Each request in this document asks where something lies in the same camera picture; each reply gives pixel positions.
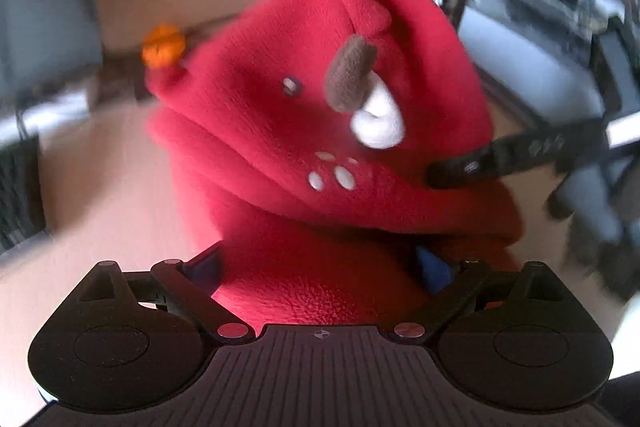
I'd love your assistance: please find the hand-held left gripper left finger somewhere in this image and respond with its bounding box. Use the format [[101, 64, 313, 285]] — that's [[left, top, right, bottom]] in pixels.
[[67, 241, 255, 344]]

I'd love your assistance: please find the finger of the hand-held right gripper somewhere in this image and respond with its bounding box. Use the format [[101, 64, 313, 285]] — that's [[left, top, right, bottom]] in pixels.
[[426, 116, 608, 192]]

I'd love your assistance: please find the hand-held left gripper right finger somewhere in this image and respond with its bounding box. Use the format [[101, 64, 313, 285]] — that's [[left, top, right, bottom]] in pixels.
[[391, 246, 576, 343]]

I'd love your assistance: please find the red fleece garment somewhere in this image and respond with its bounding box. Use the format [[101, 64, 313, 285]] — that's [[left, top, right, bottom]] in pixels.
[[145, 0, 526, 325]]

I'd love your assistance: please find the black keyboard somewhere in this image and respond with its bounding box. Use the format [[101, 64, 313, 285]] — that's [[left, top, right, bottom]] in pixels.
[[0, 134, 48, 253]]

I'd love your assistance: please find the white desk device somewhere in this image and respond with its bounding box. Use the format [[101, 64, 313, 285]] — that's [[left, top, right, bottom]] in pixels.
[[0, 89, 91, 142]]

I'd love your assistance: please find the small orange ball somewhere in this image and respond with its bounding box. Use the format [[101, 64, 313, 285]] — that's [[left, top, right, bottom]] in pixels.
[[141, 23, 187, 69]]

